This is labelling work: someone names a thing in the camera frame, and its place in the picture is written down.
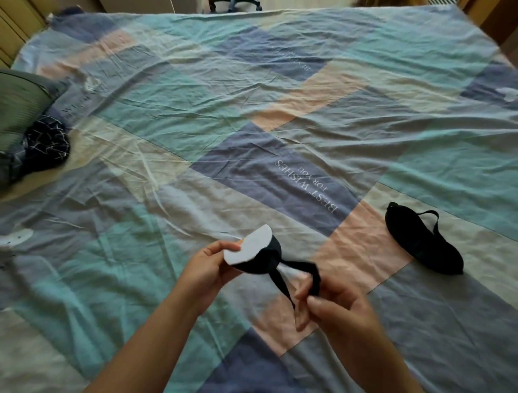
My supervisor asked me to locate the person's right hand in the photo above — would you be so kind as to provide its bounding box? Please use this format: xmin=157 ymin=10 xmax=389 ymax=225
xmin=295 ymin=272 xmax=382 ymax=352

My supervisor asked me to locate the person's left hand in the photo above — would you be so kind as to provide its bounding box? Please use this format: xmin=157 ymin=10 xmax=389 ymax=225
xmin=174 ymin=240 xmax=244 ymax=316

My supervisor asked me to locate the black eye mask white lining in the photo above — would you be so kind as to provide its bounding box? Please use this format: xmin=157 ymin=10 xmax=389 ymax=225
xmin=223 ymin=224 xmax=322 ymax=310

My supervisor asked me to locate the person's right forearm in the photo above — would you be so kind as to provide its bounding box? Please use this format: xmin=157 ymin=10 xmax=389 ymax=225
xmin=329 ymin=324 xmax=425 ymax=393

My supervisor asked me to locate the person's left forearm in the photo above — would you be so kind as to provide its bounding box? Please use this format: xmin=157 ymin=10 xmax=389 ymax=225
xmin=84 ymin=288 xmax=200 ymax=393

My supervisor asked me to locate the patchwork pastel bed sheet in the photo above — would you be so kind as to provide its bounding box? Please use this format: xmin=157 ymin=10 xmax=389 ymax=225
xmin=0 ymin=5 xmax=518 ymax=393

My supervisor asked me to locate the dark navy patterned cloth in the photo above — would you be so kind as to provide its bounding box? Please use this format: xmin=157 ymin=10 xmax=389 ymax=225
xmin=0 ymin=114 xmax=71 ymax=183

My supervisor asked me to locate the black office chair base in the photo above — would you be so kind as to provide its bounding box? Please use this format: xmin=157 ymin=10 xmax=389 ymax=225
xmin=208 ymin=0 xmax=263 ymax=12

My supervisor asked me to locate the grey striped pillow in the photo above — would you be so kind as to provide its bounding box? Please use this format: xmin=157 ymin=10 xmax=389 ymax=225
xmin=0 ymin=69 xmax=69 ymax=162

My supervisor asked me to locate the wooden wardrobe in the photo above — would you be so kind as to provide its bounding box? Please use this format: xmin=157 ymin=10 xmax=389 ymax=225
xmin=0 ymin=0 xmax=55 ymax=69

